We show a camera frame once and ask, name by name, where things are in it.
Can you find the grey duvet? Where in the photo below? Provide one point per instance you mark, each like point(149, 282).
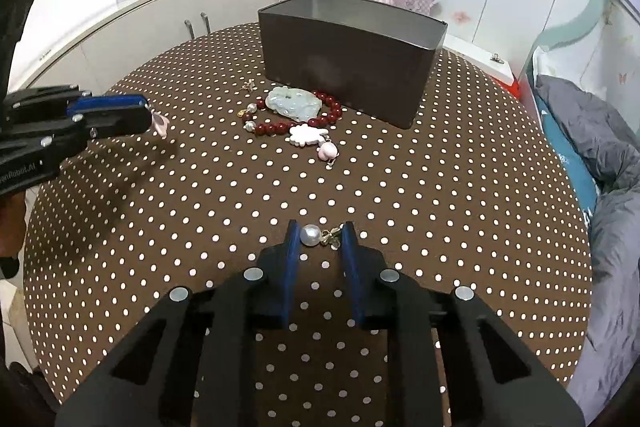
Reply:
point(620, 282)

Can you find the pearl earring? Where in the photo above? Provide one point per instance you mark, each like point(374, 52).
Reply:
point(310, 235)

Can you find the pink heart pendant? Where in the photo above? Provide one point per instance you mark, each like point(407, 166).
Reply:
point(327, 150)

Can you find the teal bed sheet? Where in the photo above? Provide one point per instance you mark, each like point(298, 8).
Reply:
point(570, 162)

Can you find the teal bunk bed frame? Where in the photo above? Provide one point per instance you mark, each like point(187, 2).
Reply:
point(575, 27)

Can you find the white flower pendant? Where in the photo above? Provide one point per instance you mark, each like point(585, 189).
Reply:
point(306, 135)

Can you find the pale green jade pendant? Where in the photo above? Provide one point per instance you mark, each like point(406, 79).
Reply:
point(292, 103)

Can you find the small gold charm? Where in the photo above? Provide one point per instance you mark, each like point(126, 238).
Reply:
point(249, 86)

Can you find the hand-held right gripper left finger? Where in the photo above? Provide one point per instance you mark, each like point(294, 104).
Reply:
point(292, 267)

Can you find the person's left forearm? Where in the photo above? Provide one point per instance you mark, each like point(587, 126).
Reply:
point(11, 227)

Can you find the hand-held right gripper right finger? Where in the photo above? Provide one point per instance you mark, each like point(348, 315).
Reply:
point(350, 267)

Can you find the beige low cabinet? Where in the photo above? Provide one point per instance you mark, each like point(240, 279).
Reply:
point(125, 37)

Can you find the brown polka dot tablecloth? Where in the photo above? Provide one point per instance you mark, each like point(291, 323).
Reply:
point(200, 207)

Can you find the dark metal box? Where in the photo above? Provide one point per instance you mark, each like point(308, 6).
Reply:
point(345, 62)

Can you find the white pillow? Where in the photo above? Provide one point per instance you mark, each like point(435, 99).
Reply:
point(547, 64)

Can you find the silver bead charm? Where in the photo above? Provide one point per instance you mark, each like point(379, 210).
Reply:
point(251, 109)

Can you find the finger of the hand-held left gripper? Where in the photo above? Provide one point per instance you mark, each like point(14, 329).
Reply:
point(110, 103)
point(115, 122)

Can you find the pink charm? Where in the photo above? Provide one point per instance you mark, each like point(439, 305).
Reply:
point(161, 124)

